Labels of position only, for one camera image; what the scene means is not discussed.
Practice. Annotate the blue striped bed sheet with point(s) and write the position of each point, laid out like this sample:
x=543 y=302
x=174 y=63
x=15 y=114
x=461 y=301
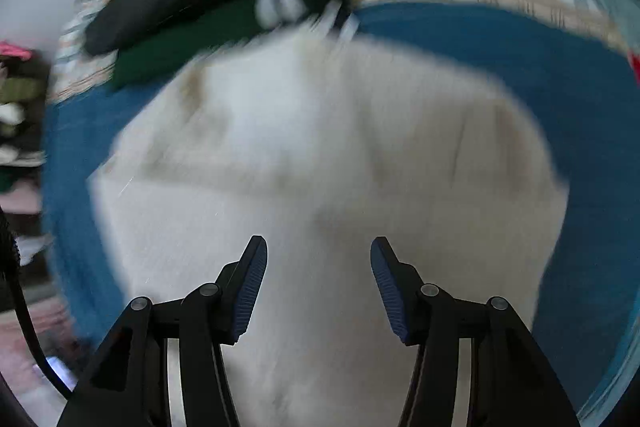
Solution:
x=586 y=98

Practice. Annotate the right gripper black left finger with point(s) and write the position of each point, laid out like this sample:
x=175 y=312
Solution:
x=126 y=381

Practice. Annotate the clothes rack with clothes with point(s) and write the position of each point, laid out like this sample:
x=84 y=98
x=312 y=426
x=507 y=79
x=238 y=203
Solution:
x=24 y=87

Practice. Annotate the green garment with white stripes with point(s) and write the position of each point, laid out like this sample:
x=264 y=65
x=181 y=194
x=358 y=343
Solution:
x=239 y=21

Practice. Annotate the white fluffy knit garment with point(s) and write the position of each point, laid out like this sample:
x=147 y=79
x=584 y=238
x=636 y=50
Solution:
x=321 y=144

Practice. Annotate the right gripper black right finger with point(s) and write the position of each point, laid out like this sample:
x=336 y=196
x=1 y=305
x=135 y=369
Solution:
x=512 y=381

